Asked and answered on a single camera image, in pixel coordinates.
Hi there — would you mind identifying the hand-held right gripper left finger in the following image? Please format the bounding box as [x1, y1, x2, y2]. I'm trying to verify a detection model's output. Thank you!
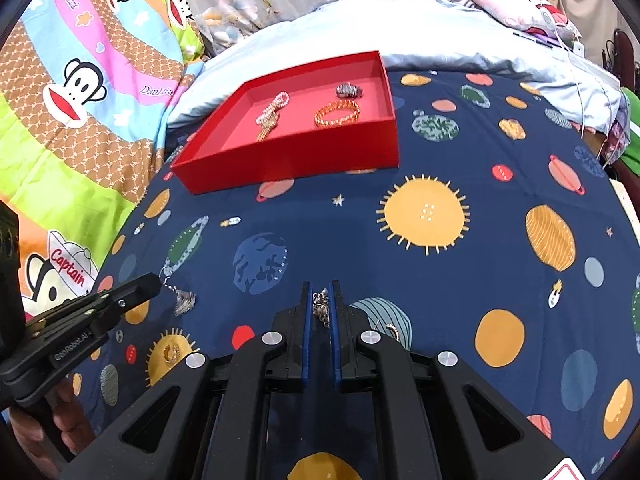
[59, 281, 312, 480]

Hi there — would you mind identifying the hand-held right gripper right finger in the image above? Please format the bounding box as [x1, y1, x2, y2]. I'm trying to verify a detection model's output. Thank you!
[329, 279, 568, 480]

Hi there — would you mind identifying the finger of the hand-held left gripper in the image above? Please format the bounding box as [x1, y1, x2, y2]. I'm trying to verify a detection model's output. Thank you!
[75, 272, 162, 334]

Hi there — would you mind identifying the silver tassel earring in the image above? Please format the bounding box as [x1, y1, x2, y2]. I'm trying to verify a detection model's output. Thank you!
[312, 287, 332, 329]

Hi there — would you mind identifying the silver necklace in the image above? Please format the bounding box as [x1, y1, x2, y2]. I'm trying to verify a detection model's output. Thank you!
[159, 264, 198, 317]

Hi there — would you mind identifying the red shallow box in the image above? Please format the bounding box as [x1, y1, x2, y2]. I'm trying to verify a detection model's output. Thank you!
[170, 50, 401, 196]

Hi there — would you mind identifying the gold chain bracelet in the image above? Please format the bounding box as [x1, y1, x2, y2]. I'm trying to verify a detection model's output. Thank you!
[256, 112, 280, 143]

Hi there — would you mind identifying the gold beaded bangle bracelet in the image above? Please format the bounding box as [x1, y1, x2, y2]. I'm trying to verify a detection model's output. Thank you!
[314, 101, 361, 129]

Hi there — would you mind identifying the white pearl bracelet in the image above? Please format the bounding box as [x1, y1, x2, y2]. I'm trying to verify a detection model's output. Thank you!
[256, 91, 291, 127]

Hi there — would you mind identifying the person's left hand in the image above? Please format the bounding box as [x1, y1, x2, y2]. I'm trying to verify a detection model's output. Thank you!
[10, 376, 97, 478]

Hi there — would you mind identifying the colourful cartoon monkey blanket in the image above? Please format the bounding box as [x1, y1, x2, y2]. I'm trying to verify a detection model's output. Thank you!
[0, 0, 206, 321]

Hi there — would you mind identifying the navy planet print blanket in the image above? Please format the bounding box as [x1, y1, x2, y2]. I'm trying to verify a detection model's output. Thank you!
[65, 67, 640, 480]

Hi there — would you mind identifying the white pillow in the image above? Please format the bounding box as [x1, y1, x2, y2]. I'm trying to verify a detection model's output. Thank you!
[167, 0, 626, 136]

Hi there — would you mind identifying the grey floral sheet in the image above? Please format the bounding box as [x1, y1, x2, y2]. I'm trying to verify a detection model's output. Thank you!
[172, 0, 476, 56]

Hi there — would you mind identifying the green cloth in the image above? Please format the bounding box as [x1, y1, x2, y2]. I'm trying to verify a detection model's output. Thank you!
[620, 105, 640, 181]

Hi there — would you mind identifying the pink pillow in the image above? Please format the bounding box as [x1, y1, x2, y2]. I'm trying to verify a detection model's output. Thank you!
[470, 0, 583, 43]

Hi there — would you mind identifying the dark chair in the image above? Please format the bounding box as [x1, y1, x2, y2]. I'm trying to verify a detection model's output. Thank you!
[602, 27, 636, 86]

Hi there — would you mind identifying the white charger cable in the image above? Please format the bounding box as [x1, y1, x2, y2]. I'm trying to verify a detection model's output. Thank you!
[520, 0, 608, 161]

